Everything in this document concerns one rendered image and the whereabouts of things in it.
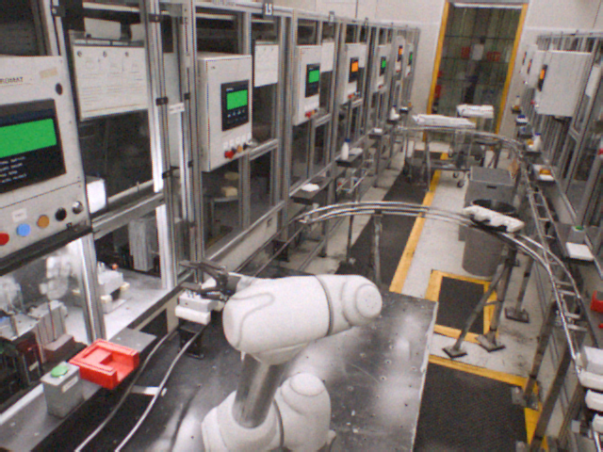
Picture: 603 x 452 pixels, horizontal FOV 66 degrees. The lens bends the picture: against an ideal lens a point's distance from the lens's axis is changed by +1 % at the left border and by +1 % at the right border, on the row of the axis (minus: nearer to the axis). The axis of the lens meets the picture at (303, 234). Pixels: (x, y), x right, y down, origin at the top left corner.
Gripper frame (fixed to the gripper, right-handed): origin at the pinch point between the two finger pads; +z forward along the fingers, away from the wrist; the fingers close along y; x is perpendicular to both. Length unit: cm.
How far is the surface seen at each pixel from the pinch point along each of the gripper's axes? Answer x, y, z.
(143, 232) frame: -25.3, -1.1, 38.0
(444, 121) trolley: -537, -22, -50
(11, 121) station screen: 41, 57, 18
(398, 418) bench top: -10, -44, -78
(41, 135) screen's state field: 33, 53, 18
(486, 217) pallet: -190, -26, -105
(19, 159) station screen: 41, 48, 18
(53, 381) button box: 50, -10, 10
